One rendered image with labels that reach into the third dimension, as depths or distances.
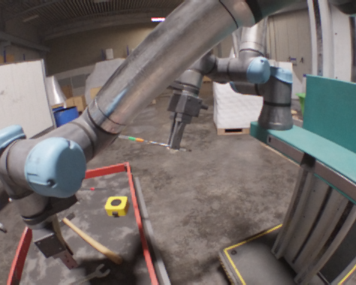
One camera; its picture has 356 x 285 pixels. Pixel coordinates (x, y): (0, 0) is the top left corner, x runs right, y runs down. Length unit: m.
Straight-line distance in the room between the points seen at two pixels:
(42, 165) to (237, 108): 3.65
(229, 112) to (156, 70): 3.51
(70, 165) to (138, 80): 0.14
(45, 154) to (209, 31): 0.24
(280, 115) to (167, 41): 0.56
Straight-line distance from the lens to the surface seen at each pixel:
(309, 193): 0.94
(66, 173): 0.23
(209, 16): 0.23
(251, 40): 0.56
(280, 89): 0.70
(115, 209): 0.70
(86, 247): 0.66
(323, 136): 0.74
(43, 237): 0.37
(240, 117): 3.80
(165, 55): 0.24
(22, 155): 0.27
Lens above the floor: 1.38
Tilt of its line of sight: 23 degrees down
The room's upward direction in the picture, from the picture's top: 5 degrees counter-clockwise
